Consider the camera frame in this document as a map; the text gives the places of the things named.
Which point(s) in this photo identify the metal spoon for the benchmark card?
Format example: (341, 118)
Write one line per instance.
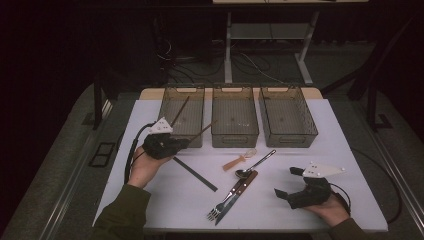
(242, 174)

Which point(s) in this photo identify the person's left hand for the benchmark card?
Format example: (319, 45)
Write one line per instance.
(143, 170)

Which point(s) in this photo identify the person's right hand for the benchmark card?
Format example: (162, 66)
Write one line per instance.
(331, 213)

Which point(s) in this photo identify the brown chopstick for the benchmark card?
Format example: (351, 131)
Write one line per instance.
(181, 108)
(203, 130)

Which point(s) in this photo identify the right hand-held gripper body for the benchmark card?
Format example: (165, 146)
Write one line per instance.
(311, 195)

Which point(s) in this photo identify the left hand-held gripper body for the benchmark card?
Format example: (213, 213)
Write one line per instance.
(160, 146)

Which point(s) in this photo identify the black metal stand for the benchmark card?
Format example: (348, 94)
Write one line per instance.
(97, 106)
(371, 103)

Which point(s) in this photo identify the white table mat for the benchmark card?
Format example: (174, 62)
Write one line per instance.
(266, 210)

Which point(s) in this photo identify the grey metal-framed desk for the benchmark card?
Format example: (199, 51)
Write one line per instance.
(228, 50)

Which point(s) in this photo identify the aluminium floor rail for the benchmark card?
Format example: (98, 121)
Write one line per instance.
(403, 180)
(66, 196)

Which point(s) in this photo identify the black chopstick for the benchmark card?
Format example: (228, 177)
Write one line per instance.
(196, 174)

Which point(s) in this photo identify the brown translucent plastic bin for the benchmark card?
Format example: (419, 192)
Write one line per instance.
(235, 116)
(286, 116)
(190, 113)

